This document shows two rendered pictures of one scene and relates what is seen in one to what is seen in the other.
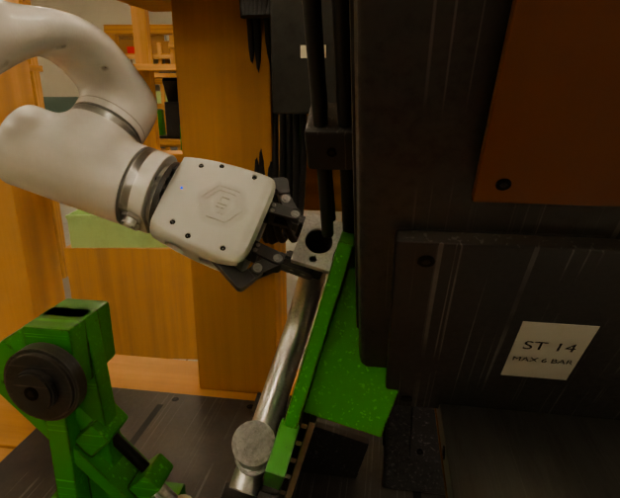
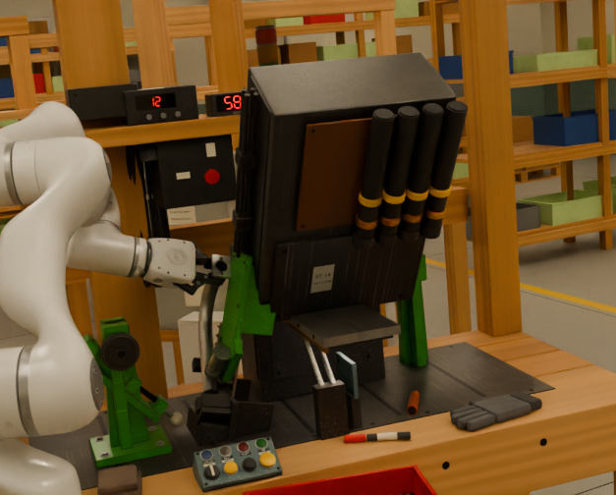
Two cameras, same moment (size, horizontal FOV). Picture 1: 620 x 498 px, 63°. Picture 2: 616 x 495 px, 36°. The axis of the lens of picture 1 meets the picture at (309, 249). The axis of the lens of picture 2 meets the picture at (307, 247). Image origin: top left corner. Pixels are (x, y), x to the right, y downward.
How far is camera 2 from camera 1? 1.58 m
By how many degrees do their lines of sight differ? 27
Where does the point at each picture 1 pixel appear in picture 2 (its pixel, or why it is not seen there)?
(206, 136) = not seen: hidden behind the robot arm
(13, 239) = not seen: outside the picture
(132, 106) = (117, 218)
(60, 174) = (105, 254)
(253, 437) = (221, 349)
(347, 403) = (256, 323)
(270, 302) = (156, 331)
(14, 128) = (79, 238)
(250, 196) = (187, 250)
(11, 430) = not seen: hidden behind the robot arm
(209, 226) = (175, 267)
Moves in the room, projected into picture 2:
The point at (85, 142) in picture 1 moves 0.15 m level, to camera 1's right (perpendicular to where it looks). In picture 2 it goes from (111, 239) to (182, 227)
